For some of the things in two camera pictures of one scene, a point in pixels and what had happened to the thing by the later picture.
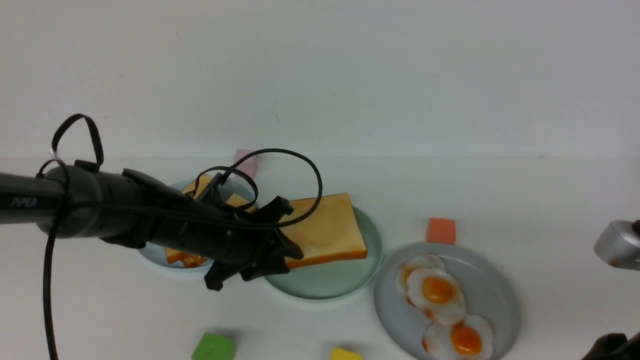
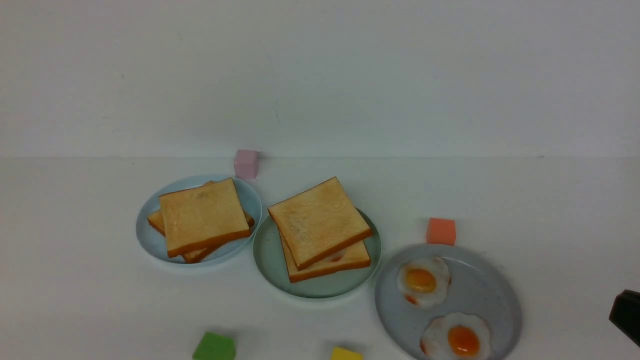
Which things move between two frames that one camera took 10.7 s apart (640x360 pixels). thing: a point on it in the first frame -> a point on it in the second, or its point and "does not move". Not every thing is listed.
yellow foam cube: x=339 y=354 does not move
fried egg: x=437 y=292 -> x=337 y=257
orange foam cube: x=441 y=231 does not move
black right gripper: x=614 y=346 -> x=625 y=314
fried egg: x=471 y=339 does not move
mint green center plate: x=337 y=279 does not move
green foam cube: x=213 y=347 does not move
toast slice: x=202 y=182 -> x=319 y=224
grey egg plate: x=489 y=293 does not move
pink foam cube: x=249 y=166 does not move
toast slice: x=330 y=234 -> x=355 y=256
